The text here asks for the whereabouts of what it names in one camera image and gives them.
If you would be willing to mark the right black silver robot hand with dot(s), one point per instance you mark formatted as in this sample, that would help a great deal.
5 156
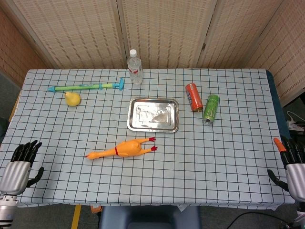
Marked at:
296 176

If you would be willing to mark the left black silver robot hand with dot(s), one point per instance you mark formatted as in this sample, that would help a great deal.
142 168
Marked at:
15 175

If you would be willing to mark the orange rubber chicken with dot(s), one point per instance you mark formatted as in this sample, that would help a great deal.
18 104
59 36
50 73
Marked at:
127 148

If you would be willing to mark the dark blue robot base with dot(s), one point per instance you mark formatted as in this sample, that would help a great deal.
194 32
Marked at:
150 218

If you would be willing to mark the green blue water squirter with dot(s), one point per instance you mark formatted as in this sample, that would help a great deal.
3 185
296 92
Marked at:
83 86

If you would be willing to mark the silver metal tray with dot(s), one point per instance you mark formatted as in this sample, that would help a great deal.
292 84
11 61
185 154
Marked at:
153 115

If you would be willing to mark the yellow floor tape strip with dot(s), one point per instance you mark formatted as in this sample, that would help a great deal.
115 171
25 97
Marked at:
76 217

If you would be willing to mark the blue checkered tablecloth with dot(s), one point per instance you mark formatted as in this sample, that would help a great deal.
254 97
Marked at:
95 181

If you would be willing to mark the yellow pear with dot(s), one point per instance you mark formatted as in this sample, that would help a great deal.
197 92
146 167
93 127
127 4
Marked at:
72 99

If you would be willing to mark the green energy drink can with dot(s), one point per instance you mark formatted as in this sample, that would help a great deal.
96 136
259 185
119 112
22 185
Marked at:
210 108

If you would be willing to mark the orange soda can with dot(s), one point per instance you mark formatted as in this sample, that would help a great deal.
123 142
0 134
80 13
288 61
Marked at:
194 97

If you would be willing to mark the woven bamboo folding screen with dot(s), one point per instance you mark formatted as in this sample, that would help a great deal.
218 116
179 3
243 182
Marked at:
76 31

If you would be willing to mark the clear plastic water bottle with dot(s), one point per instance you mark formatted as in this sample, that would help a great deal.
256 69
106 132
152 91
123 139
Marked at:
135 70

